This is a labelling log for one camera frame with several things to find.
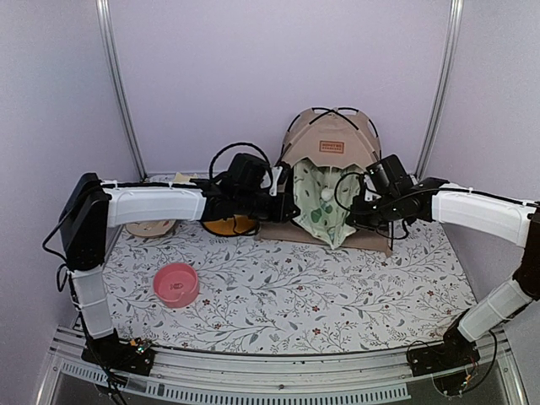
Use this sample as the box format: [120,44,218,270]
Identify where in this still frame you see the left aluminium frame post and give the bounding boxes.
[95,0,148,180]

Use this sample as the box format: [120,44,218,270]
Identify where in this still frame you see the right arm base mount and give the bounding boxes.
[406,341,480,376]

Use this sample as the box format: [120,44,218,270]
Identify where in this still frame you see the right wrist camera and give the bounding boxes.
[364,174,381,202]

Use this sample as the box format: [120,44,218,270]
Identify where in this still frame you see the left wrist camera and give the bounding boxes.
[268,165,284,197]

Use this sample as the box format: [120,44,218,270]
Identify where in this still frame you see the floral table cloth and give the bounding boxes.
[103,222,475,354]

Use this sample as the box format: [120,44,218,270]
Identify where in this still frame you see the white pompom toy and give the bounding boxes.
[321,188,333,202]

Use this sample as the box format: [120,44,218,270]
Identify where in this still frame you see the black tent pole one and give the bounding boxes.
[278,108,381,169]

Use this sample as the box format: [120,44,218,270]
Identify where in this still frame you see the aluminium frame post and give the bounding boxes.
[415,0,464,179]
[95,0,148,180]

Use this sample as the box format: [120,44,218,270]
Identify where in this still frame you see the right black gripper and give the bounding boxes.
[346,192,401,232]

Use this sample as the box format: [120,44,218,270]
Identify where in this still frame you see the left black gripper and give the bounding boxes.
[237,189,302,224]

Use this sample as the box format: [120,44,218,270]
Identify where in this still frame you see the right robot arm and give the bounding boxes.
[345,155,539,368]

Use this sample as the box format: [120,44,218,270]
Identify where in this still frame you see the pink pet bowl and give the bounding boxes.
[153,262,200,309]

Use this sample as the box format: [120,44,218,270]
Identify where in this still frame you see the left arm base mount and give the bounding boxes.
[81,334,155,376]

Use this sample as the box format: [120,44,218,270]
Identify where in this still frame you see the black tent pole two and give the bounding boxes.
[309,106,379,138]

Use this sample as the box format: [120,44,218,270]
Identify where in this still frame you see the yellow double bowl holder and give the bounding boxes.
[201,215,259,237]

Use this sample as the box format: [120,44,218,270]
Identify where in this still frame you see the cream cat-ear bowl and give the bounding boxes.
[173,173,198,184]

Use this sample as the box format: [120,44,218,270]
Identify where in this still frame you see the front aluminium rail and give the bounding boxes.
[36,327,529,404]

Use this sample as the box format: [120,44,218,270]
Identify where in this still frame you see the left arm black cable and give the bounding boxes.
[208,142,273,186]

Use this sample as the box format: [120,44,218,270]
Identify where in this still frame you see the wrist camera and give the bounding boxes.
[364,174,381,202]
[268,165,284,197]

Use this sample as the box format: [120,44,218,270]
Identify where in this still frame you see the beige pet tent fabric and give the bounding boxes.
[258,107,392,256]

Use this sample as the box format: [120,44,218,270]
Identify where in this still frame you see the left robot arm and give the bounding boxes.
[58,153,300,366]

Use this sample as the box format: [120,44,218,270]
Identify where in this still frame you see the right aluminium frame post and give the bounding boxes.
[415,0,464,179]

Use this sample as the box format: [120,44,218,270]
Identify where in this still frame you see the avocado print pet mat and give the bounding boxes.
[293,159,363,249]

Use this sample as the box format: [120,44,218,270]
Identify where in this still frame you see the beige leaf plate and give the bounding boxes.
[124,219,176,238]

